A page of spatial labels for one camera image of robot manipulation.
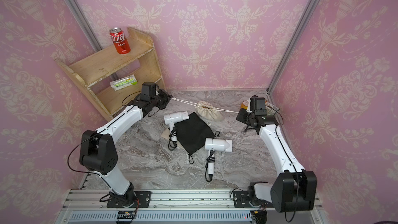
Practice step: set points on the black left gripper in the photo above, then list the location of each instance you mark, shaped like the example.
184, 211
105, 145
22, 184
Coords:
167, 96

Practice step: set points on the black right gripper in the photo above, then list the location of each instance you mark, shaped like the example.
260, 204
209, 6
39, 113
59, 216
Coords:
242, 117

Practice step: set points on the beige hair dryer bag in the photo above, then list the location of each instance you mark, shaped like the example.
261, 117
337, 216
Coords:
206, 110

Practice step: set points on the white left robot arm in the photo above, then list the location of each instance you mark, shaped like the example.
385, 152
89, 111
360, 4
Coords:
98, 153

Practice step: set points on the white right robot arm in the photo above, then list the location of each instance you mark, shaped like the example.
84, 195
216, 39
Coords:
295, 187

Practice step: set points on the white hair dryer left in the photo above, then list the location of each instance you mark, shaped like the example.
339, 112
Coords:
171, 120

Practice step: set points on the white hair dryer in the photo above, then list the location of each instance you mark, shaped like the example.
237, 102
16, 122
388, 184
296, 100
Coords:
171, 120
212, 146

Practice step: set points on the white hair dryer right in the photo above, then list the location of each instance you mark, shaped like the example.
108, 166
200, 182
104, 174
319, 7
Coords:
212, 146

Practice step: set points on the green snack packet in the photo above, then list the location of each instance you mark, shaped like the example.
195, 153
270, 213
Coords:
271, 109

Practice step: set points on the orange soda can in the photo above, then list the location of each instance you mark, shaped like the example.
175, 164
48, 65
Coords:
245, 104

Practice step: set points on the green white box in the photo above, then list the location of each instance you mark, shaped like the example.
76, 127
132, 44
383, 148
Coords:
123, 83

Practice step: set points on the wooden two-tier shelf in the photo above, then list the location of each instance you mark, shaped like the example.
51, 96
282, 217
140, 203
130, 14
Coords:
99, 66

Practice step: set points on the red cola can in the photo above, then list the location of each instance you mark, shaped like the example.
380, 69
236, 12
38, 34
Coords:
119, 41

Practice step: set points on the black drawstring bag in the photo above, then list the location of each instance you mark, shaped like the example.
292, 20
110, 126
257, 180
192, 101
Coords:
192, 133

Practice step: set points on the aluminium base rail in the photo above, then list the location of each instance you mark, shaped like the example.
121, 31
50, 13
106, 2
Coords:
198, 206

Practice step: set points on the left aluminium corner post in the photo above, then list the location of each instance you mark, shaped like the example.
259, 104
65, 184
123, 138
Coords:
81, 19

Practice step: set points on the aluminium corner post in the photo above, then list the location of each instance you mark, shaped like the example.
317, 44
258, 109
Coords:
81, 19
299, 30

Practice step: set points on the right aluminium corner post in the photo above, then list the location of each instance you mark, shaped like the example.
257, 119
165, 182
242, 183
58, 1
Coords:
299, 30

